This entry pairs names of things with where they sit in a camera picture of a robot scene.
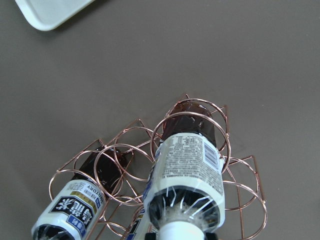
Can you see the tea bottle white cap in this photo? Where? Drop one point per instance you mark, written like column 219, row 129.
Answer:
column 184, row 198

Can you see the tea bottle in basket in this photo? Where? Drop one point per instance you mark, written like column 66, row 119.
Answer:
column 73, row 212

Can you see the cream rabbit tray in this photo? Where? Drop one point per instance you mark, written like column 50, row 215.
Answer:
column 47, row 15

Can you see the copper wire bottle basket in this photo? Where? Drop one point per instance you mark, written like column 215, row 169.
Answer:
column 247, row 212

